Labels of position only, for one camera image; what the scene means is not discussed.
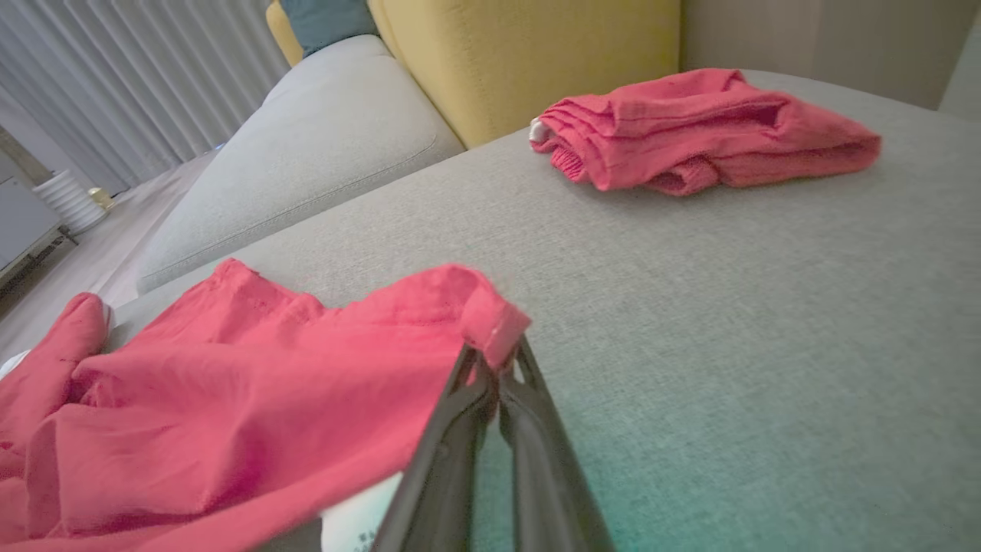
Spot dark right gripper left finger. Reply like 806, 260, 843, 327
372, 345, 499, 552

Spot yellow sofa back cushion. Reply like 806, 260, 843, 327
266, 0, 681, 149

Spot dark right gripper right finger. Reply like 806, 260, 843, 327
498, 337, 614, 552

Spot small grey sofa seat cushion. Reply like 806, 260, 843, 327
136, 34, 466, 296

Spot teal throw pillow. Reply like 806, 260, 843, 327
280, 0, 378, 58

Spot grey low cabinet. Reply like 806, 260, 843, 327
0, 126, 77, 288

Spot white ribbed cylinder appliance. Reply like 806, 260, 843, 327
32, 170, 108, 235

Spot large grey sofa seat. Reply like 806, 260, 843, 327
100, 69, 981, 552

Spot red shorts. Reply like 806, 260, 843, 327
529, 67, 882, 196

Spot white pleated curtain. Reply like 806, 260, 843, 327
0, 0, 292, 196

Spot red basketball jersey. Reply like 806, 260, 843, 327
0, 258, 531, 552

